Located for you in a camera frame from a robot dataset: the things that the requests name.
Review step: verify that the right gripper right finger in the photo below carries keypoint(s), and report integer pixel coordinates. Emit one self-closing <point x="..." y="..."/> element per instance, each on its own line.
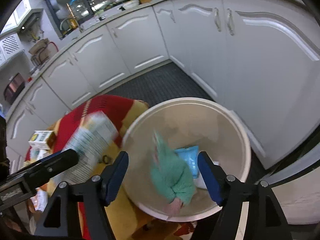
<point x="214" y="178"/>

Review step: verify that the white trash bucket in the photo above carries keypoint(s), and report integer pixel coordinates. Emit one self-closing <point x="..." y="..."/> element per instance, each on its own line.
<point x="188" y="126"/>

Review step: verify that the red yellow rose blanket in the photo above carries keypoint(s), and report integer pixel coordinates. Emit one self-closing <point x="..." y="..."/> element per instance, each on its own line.
<point x="127" y="220"/>

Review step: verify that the blue plastic packet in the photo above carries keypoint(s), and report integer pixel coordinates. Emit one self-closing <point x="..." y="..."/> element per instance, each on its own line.
<point x="189" y="155"/>

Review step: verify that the rainbow medicine box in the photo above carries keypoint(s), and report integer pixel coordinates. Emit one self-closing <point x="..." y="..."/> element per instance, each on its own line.
<point x="42" y="139"/>

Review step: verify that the green white milk carton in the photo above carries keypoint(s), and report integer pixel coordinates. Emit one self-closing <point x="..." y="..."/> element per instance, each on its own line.
<point x="90" y="139"/>

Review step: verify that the chrome kitchen faucet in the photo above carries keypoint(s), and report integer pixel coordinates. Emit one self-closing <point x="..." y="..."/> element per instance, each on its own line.
<point x="72" y="23"/>

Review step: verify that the green fluffy cloth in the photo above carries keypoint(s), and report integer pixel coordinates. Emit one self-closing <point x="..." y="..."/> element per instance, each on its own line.
<point x="171" y="176"/>

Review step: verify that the beige bowl on rack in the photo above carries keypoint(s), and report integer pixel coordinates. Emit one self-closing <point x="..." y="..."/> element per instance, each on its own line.
<point x="41" y="44"/>

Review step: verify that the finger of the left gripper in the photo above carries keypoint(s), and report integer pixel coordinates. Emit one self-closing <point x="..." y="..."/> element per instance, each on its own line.
<point x="41" y="171"/>

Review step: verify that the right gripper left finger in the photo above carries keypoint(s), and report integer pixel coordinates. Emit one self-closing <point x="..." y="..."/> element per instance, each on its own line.
<point x="113" y="176"/>

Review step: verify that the dark red rice cooker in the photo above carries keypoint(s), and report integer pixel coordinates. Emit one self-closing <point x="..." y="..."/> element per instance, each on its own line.
<point x="13" y="89"/>

